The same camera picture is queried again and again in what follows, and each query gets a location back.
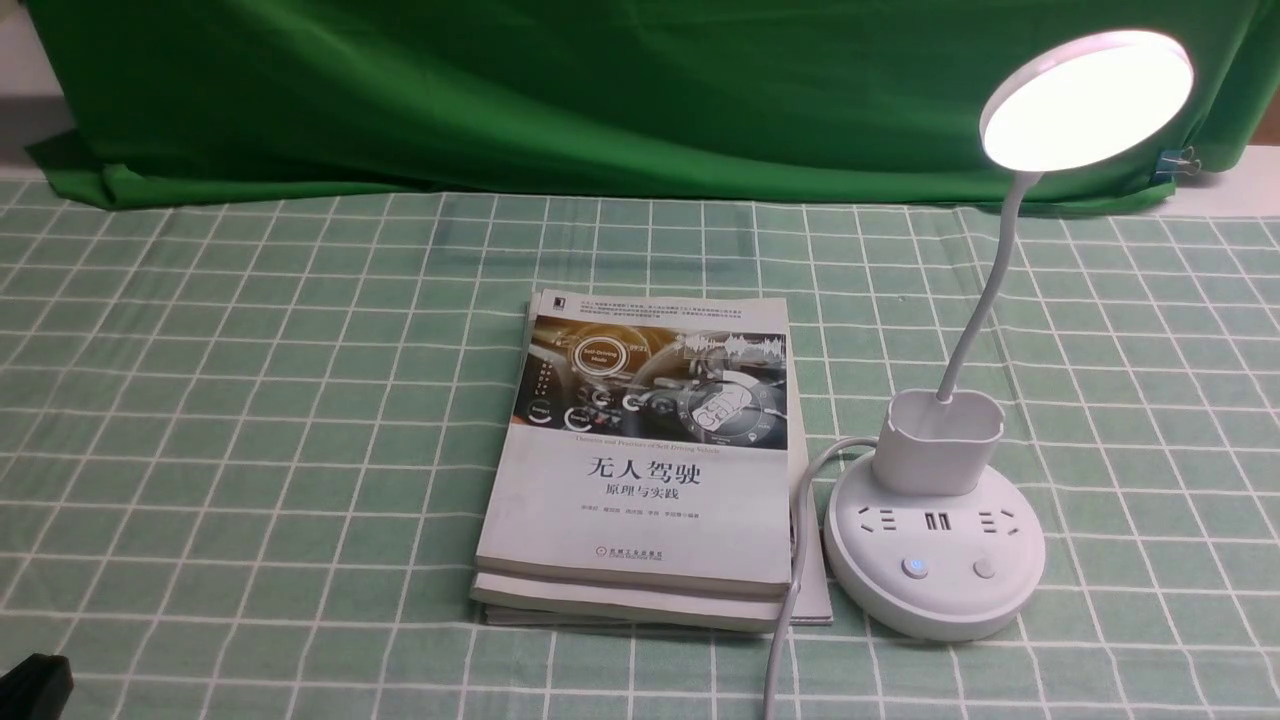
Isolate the white desk lamp with socket base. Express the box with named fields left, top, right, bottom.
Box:
left=823, top=29, right=1196, bottom=642

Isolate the top self-driving textbook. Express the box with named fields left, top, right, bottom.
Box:
left=474, top=290, right=794, bottom=600

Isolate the middle book in stack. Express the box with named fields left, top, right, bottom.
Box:
left=470, top=571, right=783, bottom=634

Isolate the green checkered tablecloth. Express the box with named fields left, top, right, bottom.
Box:
left=1, top=181, right=1279, bottom=719

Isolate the green backdrop cloth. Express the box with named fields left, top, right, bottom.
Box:
left=27, top=1, right=1277, bottom=213

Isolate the blue binder clip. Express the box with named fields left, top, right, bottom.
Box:
left=1152, top=146, right=1202, bottom=184

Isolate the black object at corner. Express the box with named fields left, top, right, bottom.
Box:
left=1, top=653, right=74, bottom=720

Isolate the white lamp power cable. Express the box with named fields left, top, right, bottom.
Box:
left=762, top=436, right=881, bottom=720

